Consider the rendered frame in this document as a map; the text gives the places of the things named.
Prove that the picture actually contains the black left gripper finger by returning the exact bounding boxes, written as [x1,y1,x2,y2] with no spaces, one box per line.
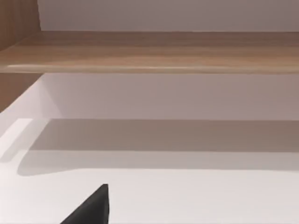
[59,183,110,224]

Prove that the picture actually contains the wooden open shelf unit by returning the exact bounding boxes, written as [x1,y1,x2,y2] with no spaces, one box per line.
[0,0,299,113]

